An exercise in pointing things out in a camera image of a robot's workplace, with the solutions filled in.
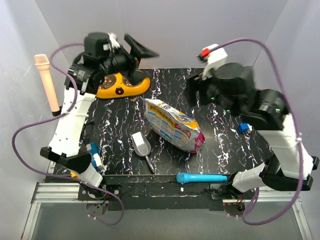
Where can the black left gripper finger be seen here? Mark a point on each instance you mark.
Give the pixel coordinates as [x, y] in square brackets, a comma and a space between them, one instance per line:
[135, 76]
[138, 50]

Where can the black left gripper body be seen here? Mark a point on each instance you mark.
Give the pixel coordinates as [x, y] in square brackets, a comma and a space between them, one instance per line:
[121, 62]

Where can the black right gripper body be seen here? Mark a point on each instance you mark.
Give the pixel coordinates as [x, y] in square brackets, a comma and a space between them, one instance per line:
[210, 87]

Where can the pet food bag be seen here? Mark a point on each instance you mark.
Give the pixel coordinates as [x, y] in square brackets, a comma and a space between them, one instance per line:
[174, 126]

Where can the metal food scoop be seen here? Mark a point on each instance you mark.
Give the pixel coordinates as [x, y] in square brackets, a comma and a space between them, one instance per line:
[142, 148]

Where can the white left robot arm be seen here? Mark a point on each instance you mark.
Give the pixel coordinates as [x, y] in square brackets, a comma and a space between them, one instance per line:
[102, 56]

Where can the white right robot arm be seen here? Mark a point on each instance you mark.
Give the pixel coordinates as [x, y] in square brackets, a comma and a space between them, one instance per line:
[271, 117]

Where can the orange double pet bowl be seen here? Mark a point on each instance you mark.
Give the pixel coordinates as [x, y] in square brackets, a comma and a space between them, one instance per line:
[118, 86]

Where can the blue white toy block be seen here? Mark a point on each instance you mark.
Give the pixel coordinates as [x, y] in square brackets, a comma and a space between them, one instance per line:
[245, 128]

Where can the pink toy microphone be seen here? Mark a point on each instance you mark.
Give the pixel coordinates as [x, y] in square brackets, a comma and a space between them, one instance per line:
[42, 64]

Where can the black microphone stand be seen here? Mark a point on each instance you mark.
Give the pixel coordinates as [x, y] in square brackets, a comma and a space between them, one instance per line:
[57, 113]

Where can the blue white toy brick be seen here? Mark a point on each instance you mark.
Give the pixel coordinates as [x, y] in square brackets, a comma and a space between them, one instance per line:
[95, 157]

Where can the blue toy microphone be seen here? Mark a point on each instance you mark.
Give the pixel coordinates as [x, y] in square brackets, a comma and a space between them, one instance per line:
[184, 178]

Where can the yellow toy brick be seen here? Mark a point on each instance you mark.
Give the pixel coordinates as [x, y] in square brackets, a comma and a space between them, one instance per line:
[73, 175]

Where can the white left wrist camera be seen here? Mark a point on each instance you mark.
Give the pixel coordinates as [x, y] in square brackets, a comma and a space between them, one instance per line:
[112, 42]

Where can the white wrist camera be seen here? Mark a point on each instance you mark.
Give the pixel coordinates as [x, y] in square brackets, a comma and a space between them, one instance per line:
[213, 60]
[112, 42]

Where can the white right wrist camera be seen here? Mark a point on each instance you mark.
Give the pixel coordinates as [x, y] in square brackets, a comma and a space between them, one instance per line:
[213, 60]

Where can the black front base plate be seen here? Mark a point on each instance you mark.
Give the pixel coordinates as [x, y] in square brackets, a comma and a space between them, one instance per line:
[162, 192]

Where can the aluminium front rail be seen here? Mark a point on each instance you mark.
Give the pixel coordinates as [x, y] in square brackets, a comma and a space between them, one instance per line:
[48, 193]

